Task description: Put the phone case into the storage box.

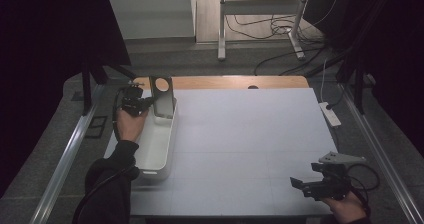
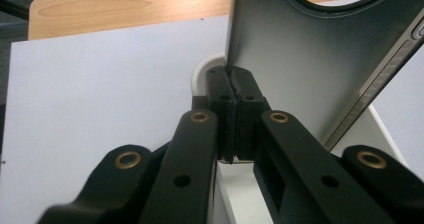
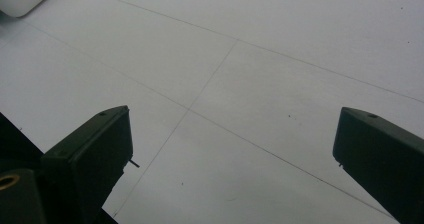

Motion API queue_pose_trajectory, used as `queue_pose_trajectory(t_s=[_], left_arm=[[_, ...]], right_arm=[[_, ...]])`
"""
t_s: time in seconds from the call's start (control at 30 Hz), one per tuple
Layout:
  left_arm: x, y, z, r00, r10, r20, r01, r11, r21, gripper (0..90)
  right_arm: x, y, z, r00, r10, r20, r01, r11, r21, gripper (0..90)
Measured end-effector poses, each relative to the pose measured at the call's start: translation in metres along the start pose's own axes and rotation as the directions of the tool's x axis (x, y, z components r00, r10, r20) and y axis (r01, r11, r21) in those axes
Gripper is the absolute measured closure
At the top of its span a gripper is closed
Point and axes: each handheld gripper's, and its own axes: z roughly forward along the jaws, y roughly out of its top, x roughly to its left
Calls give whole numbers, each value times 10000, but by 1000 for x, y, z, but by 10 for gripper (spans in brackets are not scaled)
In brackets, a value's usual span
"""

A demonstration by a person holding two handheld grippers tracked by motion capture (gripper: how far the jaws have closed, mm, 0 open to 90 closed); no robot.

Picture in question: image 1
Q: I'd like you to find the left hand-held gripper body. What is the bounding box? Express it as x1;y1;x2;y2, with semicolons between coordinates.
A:
119;80;151;117

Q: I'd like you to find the black floor plate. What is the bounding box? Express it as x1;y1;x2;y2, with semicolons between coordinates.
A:
84;115;109;139

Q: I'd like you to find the person's right hand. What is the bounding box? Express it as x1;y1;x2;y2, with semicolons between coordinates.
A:
321;189;368;224

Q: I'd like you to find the white cabinet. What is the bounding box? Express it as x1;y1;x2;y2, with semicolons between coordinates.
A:
106;0;198;41

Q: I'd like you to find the dark curtain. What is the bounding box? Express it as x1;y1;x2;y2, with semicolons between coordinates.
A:
304;0;424;158
0;0;132;198

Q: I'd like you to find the black metal stand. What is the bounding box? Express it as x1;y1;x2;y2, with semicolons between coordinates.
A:
336;58;376;115
80;58;136;117

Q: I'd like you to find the white desk frame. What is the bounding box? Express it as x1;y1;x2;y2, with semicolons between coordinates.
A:
217;0;313;62

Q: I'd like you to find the white plastic bin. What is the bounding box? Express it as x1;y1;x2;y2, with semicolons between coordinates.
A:
132;97;179;181

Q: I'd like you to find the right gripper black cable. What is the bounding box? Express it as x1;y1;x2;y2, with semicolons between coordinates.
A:
344;163;382;217

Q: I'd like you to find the black cable tangle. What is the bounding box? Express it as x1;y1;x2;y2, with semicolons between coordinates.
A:
224;0;341;77

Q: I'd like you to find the white board sheet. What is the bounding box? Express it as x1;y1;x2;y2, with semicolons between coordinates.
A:
103;87;338;217

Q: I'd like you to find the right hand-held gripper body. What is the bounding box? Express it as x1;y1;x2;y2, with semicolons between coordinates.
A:
301;151;368;202

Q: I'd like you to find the person's left hand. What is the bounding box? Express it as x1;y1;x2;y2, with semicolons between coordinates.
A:
116;107;150;144

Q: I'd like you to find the white cable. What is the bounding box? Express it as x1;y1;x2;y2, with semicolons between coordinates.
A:
319;58;329;103

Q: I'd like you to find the aluminium rail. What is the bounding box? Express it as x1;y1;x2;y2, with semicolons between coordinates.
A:
338;83;424;224
29;83;105;224

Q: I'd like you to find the white power strip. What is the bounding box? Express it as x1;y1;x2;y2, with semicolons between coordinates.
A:
318;101;343;128

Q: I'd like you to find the wooden table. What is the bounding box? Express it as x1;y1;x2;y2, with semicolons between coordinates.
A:
130;75;310;91

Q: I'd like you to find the black plug cable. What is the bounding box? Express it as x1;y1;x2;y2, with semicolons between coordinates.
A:
326;87;348;111

